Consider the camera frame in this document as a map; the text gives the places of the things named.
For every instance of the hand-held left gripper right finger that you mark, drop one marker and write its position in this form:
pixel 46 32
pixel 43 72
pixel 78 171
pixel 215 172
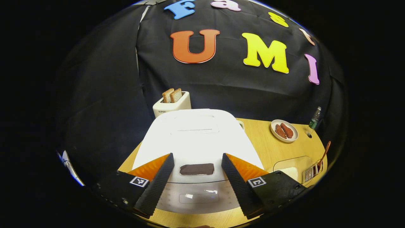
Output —
pixel 237 188

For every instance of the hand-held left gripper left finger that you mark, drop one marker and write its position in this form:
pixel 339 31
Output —
pixel 156 188

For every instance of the clear box of rice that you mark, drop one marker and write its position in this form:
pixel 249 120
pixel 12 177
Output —
pixel 289 173

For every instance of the white rice cooker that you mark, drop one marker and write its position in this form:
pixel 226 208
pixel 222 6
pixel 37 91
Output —
pixel 196 136

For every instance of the brown wooden spoon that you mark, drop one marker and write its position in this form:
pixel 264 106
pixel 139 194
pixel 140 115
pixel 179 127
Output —
pixel 326 152

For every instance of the brown meat piece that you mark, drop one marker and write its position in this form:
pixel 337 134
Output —
pixel 280 131
pixel 287 130

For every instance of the white round plate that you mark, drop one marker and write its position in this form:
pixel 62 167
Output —
pixel 295 133

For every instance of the white toaster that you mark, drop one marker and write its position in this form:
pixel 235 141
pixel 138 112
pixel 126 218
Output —
pixel 174 107

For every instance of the toast slice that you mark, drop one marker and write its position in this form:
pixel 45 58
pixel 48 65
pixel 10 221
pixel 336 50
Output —
pixel 176 95
pixel 167 96

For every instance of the clear plastic bottle green label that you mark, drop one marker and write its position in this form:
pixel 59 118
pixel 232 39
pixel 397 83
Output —
pixel 314 120

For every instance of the black backdrop cloth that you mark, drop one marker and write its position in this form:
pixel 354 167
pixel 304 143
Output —
pixel 101 95

